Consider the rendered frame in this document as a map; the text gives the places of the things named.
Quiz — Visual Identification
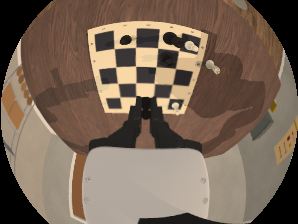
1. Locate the white chess rook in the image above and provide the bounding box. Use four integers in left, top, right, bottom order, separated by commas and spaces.
205, 60, 220, 74

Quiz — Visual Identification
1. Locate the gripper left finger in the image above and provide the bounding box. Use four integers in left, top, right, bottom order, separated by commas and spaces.
89, 96, 142, 152

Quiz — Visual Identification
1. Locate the white pawn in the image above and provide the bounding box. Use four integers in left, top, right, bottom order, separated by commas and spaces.
172, 102, 180, 115
185, 41, 198, 52

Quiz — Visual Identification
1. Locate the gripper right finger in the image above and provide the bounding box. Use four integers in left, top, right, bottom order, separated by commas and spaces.
150, 96, 202, 153

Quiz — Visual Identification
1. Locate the checkered chessboard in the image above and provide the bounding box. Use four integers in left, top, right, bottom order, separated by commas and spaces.
88, 21, 208, 114

